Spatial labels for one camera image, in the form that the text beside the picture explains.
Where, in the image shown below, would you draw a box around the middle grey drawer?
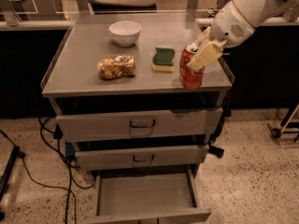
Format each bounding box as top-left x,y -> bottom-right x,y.
76,145 -> 208,171

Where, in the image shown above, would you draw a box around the black power plug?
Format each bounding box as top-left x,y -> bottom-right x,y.
208,146 -> 224,158

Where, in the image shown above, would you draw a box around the bottom grey drawer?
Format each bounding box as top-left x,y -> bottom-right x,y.
84,165 -> 210,224

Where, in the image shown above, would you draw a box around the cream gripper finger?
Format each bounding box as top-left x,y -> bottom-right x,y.
187,40 -> 226,72
195,27 -> 211,49

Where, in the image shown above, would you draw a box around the black wheeled cart base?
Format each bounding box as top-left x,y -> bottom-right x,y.
267,103 -> 299,143

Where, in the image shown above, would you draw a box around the green yellow sponge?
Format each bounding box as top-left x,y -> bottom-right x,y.
151,48 -> 175,73

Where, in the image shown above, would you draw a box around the grey drawer cabinet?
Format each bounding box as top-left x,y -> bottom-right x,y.
40,12 -> 235,224

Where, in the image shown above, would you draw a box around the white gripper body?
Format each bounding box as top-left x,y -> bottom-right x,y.
210,1 -> 255,48

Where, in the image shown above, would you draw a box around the black floor cables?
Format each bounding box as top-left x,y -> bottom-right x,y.
0,115 -> 94,224

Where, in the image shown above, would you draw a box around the top grey drawer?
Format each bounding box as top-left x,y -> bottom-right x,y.
56,108 -> 222,142

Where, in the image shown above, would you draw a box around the grey drawer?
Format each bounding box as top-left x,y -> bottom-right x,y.
76,145 -> 208,171
56,108 -> 222,142
84,165 -> 210,224

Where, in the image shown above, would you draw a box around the black stand leg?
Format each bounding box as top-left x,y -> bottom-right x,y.
0,145 -> 21,222

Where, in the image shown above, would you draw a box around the crumpled chip bag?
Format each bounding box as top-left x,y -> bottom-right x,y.
97,55 -> 135,80

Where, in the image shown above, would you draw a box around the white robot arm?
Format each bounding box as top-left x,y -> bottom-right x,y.
187,0 -> 299,72

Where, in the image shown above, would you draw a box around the red coke can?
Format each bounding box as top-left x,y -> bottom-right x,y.
179,43 -> 204,90

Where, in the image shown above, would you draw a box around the white ceramic bowl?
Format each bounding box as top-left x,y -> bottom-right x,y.
109,21 -> 141,47

